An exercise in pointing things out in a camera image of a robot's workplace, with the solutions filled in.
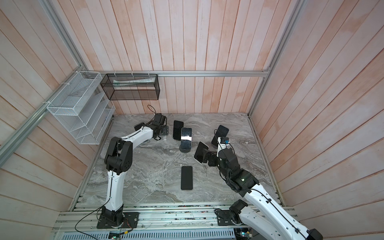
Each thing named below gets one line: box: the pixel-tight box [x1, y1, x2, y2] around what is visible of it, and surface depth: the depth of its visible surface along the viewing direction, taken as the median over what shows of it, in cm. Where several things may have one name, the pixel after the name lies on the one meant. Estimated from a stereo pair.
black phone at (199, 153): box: [193, 141, 209, 165], surface depth 93 cm
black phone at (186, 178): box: [181, 166, 193, 190], surface depth 90 cm
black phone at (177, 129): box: [173, 120, 184, 141], surface depth 100 cm
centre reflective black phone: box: [181, 127, 192, 150], surface depth 97 cm
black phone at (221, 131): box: [211, 124, 229, 147], surface depth 97 cm
